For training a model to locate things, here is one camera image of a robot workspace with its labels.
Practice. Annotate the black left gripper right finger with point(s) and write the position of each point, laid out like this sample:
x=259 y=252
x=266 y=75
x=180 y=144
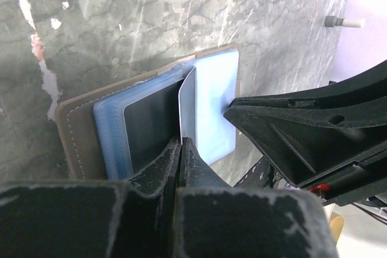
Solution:
x=213 y=219

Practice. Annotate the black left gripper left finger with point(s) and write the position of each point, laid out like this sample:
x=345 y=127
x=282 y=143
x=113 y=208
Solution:
x=93 y=218

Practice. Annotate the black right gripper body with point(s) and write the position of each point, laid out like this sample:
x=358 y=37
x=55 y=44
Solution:
x=363 y=177

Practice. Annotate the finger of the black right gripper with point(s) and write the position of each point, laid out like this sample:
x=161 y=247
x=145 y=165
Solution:
x=308 y=134

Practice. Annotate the blue silver card holder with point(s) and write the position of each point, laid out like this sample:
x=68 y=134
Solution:
x=115 y=131

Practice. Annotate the white grey credit card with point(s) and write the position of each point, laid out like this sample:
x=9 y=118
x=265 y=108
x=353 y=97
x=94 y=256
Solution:
x=187 y=106

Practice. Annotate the black credit card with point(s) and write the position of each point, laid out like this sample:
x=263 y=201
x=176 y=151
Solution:
x=151 y=123

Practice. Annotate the small white peg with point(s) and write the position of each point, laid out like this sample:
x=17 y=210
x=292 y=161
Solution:
x=334 y=21

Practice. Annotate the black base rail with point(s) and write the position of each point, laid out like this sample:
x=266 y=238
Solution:
x=262 y=175

